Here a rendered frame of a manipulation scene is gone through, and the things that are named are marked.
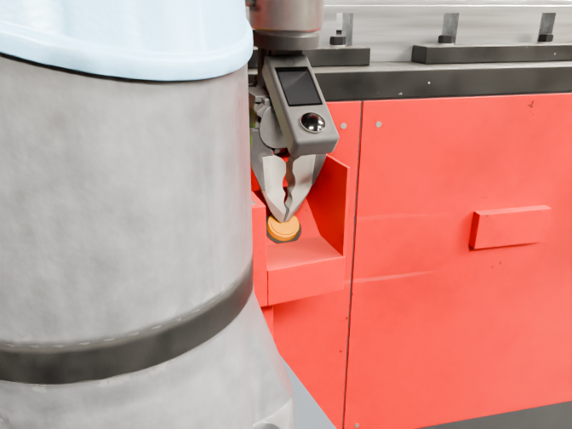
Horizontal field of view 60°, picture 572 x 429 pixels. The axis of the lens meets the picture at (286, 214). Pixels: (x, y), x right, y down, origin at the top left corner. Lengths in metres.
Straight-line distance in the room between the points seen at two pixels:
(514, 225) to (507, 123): 0.19
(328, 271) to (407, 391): 0.62
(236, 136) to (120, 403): 0.09
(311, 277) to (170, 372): 0.40
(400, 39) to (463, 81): 0.15
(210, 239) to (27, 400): 0.07
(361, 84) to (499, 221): 0.37
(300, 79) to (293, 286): 0.22
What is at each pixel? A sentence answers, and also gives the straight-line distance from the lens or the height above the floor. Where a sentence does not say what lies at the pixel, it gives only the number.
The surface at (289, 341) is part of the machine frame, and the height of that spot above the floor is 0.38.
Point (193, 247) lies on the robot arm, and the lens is 0.15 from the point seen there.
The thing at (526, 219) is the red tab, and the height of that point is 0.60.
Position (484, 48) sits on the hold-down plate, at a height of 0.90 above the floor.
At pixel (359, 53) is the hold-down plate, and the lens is 0.87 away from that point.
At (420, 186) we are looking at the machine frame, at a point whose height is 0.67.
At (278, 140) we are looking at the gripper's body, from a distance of 0.53.
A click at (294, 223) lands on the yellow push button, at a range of 0.60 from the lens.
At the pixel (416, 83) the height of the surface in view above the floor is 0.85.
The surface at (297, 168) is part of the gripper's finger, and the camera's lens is 0.55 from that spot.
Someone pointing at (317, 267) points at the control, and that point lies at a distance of 0.55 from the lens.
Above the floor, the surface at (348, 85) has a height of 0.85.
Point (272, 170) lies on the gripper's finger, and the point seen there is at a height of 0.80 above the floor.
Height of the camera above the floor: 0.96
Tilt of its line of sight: 23 degrees down
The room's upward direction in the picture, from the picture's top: straight up
